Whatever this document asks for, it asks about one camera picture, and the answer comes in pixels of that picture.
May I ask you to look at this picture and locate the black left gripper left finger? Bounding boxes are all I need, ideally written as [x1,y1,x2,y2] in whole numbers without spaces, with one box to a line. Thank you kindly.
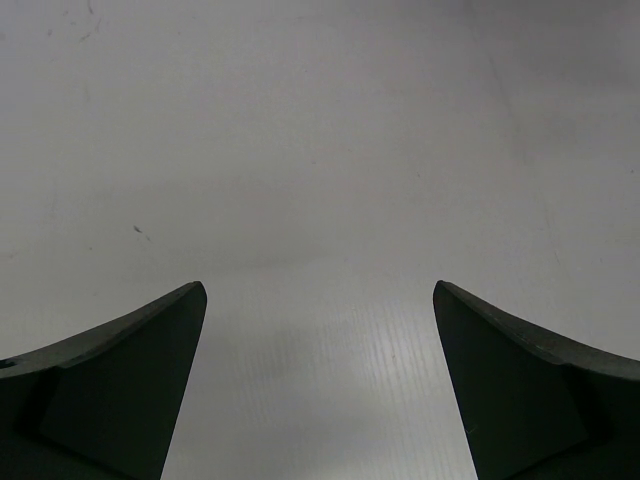
[1,281,207,479]

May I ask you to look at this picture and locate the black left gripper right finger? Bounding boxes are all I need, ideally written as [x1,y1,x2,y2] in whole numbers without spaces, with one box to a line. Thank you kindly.
[433,281,639,479]

